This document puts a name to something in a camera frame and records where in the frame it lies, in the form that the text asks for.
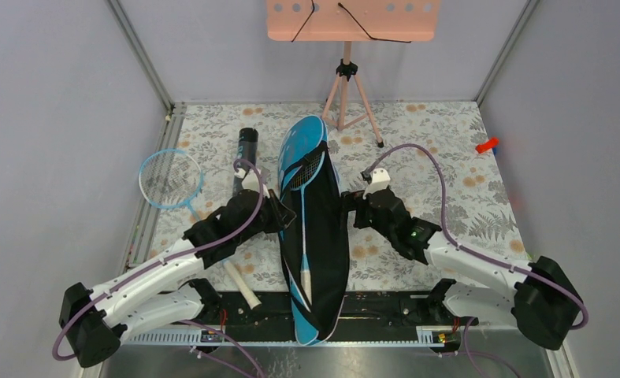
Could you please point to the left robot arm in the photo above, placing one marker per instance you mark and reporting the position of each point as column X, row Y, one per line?
column 92, row 319

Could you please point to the black shuttlecock tube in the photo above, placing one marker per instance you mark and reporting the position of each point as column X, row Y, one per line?
column 246, row 149

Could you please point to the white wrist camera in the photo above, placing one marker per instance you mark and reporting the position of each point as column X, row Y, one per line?
column 377, row 180
column 245, row 179

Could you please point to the floral patterned mat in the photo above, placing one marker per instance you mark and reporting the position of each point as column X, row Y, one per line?
column 434, row 167

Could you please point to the pink music stand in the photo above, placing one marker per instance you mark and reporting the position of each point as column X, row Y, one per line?
column 347, row 22

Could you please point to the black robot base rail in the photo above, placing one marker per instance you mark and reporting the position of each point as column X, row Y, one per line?
column 366, row 316

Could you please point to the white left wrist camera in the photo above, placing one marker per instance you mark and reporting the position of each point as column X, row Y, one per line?
column 245, row 179

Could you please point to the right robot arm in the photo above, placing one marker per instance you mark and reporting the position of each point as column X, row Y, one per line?
column 536, row 297

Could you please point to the blue racket cover bag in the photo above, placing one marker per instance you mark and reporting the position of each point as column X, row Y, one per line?
column 327, row 242

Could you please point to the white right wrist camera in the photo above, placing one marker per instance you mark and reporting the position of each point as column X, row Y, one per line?
column 377, row 180

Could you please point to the small red orange object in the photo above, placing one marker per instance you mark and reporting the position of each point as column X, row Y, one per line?
column 487, row 146

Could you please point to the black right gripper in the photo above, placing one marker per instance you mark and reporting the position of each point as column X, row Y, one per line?
column 354, row 201

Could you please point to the blue badminton racket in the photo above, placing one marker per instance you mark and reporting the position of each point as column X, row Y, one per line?
column 301, row 176
column 175, row 183

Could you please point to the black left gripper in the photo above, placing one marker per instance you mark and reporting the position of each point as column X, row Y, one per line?
column 282, row 215

